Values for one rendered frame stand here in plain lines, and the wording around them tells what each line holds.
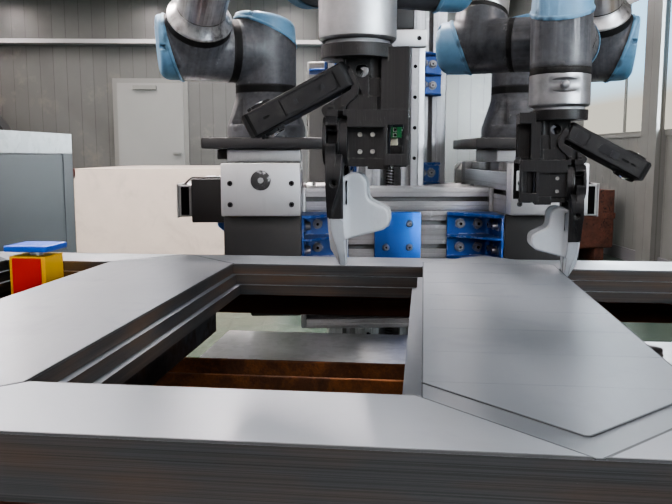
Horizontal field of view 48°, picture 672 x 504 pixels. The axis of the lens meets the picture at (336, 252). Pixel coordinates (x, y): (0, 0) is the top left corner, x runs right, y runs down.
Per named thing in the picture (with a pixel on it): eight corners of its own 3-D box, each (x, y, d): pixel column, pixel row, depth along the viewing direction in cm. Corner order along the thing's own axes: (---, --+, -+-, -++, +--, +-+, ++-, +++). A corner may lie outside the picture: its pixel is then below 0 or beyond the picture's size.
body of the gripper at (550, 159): (512, 203, 102) (514, 112, 100) (578, 204, 101) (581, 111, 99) (519, 207, 94) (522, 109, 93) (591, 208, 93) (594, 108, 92)
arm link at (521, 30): (523, 22, 111) (509, 9, 101) (604, 17, 107) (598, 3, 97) (521, 77, 112) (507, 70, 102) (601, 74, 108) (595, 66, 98)
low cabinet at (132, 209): (73, 265, 694) (69, 168, 683) (137, 238, 922) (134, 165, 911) (276, 265, 696) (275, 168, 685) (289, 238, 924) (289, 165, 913)
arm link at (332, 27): (313, -8, 69) (324, 9, 77) (313, 44, 70) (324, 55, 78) (395, -10, 68) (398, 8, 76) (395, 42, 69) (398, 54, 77)
